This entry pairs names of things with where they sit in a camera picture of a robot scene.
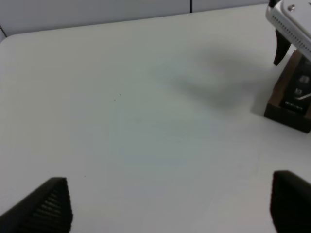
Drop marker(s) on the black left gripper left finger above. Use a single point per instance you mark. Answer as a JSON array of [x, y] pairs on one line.
[[46, 210]]

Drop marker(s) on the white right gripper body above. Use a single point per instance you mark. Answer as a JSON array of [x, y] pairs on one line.
[[292, 18]]

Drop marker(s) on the brown black coffee capsule box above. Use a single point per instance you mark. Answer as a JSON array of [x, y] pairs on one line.
[[290, 101]]

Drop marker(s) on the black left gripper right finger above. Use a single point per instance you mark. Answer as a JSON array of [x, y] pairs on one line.
[[290, 204]]

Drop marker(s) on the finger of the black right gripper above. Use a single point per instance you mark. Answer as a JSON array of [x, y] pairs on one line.
[[282, 47]]

